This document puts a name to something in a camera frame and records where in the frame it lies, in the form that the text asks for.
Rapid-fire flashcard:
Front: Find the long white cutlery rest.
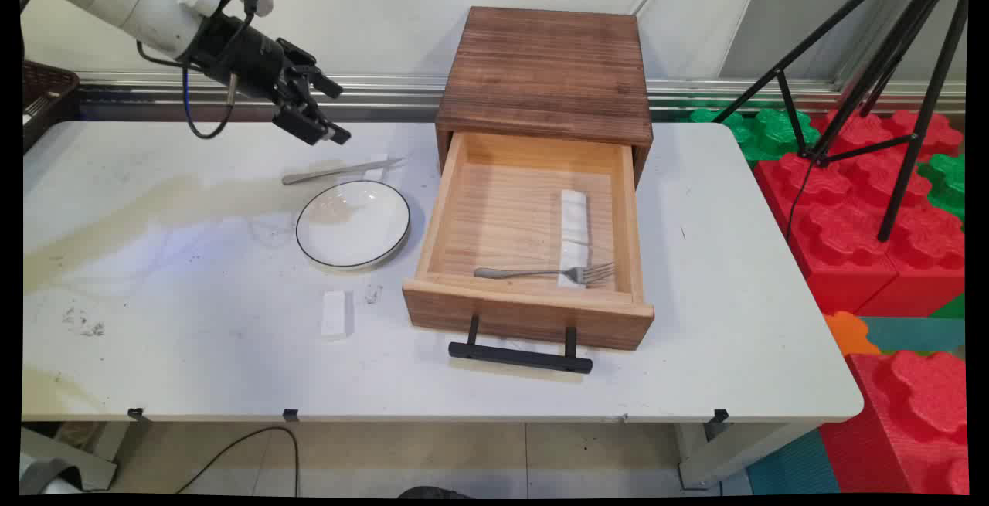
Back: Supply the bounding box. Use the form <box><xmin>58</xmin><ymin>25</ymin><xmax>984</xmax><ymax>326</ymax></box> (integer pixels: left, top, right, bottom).
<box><xmin>558</xmin><ymin>189</ymin><xmax>591</xmax><ymax>289</ymax></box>

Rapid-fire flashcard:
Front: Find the black tripod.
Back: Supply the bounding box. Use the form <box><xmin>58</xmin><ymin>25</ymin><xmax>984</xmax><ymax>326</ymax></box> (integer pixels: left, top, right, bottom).
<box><xmin>711</xmin><ymin>0</ymin><xmax>970</xmax><ymax>243</ymax></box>

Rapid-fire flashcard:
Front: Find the steel fork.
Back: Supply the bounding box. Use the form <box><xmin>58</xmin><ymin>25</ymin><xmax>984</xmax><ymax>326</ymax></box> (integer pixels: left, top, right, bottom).
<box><xmin>474</xmin><ymin>262</ymin><xmax>617</xmax><ymax>287</ymax></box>

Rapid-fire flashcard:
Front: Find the white table leg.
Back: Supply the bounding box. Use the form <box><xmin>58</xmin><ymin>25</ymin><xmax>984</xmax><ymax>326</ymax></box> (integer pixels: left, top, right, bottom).
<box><xmin>21</xmin><ymin>423</ymin><xmax>131</xmax><ymax>491</ymax></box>
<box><xmin>677</xmin><ymin>419</ymin><xmax>821</xmax><ymax>490</ymax></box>

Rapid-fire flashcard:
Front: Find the aluminium wall rail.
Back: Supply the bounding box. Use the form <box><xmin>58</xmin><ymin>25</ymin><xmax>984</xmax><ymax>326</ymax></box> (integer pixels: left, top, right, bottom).
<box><xmin>77</xmin><ymin>71</ymin><xmax>967</xmax><ymax>114</ymax></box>

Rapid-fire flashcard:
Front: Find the white plate with black rim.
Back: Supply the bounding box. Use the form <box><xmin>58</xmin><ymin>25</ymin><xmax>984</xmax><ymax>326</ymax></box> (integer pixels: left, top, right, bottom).
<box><xmin>296</xmin><ymin>180</ymin><xmax>412</xmax><ymax>271</ymax></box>

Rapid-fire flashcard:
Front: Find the serrated steel table knife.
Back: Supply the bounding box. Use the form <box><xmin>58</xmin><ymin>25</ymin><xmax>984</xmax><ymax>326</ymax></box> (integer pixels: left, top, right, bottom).
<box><xmin>282</xmin><ymin>157</ymin><xmax>407</xmax><ymax>186</ymax></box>

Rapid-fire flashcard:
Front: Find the light wooden drawer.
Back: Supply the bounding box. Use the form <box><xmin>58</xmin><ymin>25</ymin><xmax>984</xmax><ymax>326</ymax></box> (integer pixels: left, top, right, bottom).
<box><xmin>402</xmin><ymin>131</ymin><xmax>656</xmax><ymax>351</ymax></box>

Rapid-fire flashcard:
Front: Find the black drawer handle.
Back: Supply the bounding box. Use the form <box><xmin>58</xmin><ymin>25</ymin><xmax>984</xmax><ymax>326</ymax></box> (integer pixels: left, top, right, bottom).
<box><xmin>448</xmin><ymin>314</ymin><xmax>594</xmax><ymax>375</ymax></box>

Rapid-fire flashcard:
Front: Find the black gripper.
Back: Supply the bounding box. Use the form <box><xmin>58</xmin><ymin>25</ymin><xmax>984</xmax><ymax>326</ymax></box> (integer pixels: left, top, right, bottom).
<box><xmin>188</xmin><ymin>15</ymin><xmax>353</xmax><ymax>146</ymax></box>

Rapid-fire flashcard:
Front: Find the large red foam block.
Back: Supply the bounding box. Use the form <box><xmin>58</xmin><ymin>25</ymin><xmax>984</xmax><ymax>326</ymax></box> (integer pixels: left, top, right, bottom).
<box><xmin>753</xmin><ymin>152</ymin><xmax>966</xmax><ymax>318</ymax></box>

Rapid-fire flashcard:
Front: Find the teal foam mat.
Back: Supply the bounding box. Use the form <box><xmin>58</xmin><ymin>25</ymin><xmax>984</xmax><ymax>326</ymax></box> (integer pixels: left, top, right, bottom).
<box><xmin>860</xmin><ymin>316</ymin><xmax>966</xmax><ymax>355</ymax></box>

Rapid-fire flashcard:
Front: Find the brown woven basket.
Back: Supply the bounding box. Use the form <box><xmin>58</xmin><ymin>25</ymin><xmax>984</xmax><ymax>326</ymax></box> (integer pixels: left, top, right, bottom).
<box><xmin>22</xmin><ymin>60</ymin><xmax>81</xmax><ymax>154</ymax></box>

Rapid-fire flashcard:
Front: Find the orange foam piece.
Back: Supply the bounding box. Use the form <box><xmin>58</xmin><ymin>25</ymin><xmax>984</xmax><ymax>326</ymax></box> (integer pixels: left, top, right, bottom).
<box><xmin>823</xmin><ymin>311</ymin><xmax>882</xmax><ymax>358</ymax></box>

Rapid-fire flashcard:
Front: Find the dark wooden cabinet box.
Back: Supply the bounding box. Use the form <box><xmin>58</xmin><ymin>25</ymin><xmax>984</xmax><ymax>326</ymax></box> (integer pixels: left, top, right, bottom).
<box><xmin>435</xmin><ymin>6</ymin><xmax>654</xmax><ymax>186</ymax></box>

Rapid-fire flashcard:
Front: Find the green foam block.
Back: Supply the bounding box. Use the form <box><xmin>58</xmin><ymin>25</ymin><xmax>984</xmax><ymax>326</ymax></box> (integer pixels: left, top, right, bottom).
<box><xmin>917</xmin><ymin>152</ymin><xmax>967</xmax><ymax>222</ymax></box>
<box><xmin>689</xmin><ymin>107</ymin><xmax>821</xmax><ymax>168</ymax></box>

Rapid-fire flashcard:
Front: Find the black and blue wrist cable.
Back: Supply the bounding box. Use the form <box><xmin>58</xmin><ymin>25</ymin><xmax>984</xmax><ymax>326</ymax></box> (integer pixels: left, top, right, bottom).
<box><xmin>136</xmin><ymin>0</ymin><xmax>257</xmax><ymax>141</ymax></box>

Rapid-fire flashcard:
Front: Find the thin black floor cable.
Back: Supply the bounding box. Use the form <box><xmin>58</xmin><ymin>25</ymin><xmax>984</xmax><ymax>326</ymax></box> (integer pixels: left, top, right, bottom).
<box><xmin>176</xmin><ymin>426</ymin><xmax>301</xmax><ymax>496</ymax></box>

